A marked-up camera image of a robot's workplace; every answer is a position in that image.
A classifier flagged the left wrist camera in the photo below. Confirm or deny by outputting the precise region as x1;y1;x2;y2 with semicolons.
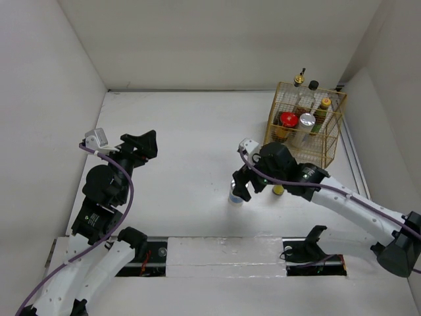
80;128;119;155

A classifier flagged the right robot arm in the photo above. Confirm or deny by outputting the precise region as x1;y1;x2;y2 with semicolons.
232;138;420;278

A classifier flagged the small red sauce bottle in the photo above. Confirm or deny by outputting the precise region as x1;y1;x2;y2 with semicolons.
310;97;332;136

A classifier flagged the silver lid shaker front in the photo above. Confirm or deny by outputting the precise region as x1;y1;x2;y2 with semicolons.
228;180;243;207

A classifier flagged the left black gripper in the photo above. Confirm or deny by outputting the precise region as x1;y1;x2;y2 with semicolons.
101;129;157;203

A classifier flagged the gold wire basket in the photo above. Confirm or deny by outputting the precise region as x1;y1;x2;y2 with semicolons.
263;82;347;169

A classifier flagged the small yellow label bottle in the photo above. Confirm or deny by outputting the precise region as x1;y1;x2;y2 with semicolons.
272;185;284;196

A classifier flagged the red lid sauce jar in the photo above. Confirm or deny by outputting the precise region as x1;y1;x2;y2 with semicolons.
274;112;298;142

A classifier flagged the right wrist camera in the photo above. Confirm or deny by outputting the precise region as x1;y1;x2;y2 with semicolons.
237;138;260;165

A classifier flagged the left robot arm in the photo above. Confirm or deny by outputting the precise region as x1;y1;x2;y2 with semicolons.
16;128;158;315

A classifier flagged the glass cruet gold spout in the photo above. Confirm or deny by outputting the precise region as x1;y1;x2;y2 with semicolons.
277;68;306;125

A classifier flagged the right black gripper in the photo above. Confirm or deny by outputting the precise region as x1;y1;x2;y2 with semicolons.
232;150;285;200

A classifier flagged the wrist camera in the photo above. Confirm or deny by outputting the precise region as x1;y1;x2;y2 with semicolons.
80;128;119;155
237;138;260;165

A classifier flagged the silver lid shaker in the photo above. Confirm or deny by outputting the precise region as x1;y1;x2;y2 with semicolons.
290;113;315;148
228;180;243;207

